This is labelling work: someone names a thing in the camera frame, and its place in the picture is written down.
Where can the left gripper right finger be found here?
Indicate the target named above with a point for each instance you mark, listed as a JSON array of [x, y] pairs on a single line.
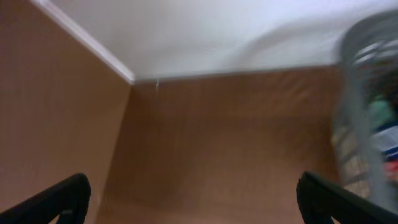
[[321, 201]]

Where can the grey plastic basket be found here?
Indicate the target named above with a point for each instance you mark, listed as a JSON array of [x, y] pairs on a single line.
[[367, 59]]

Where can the green Nescafe coffee bag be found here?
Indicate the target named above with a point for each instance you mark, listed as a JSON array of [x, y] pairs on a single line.
[[380, 112]]

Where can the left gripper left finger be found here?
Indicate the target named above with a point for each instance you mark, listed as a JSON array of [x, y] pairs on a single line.
[[67, 201]]

